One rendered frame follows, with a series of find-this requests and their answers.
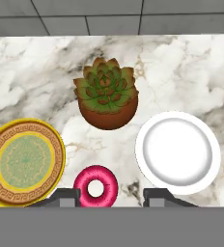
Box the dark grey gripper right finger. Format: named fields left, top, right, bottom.
left=143, top=187, right=199, bottom=208

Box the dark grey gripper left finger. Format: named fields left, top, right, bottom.
left=29, top=187, right=82, bottom=208

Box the pink glazed donut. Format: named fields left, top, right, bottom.
left=72, top=164, right=120, bottom=208

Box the white plate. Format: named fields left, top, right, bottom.
left=134, top=110, right=222, bottom=196

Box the yellow brown patterned plate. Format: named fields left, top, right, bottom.
left=0, top=118, right=67, bottom=207

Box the succulent in brown pot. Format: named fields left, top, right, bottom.
left=72, top=57, right=140, bottom=131

